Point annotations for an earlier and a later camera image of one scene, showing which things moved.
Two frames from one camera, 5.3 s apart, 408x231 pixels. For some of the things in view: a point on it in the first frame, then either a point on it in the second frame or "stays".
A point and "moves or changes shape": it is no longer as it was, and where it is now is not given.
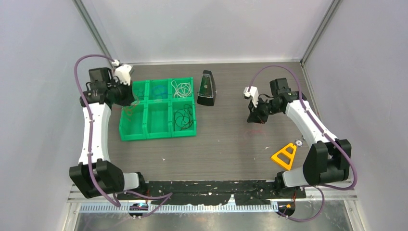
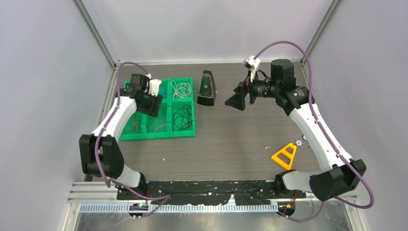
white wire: x=179 y=80 stays
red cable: x=129 y=111 moves or changes shape
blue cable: x=159 y=91 stays
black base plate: x=213 y=192 stays
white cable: x=183 y=89 stays
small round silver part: x=299 y=143 stays
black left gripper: x=129 y=97 to x=153 y=110
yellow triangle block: x=275 y=158 stays
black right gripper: x=255 y=115 to x=238 y=100
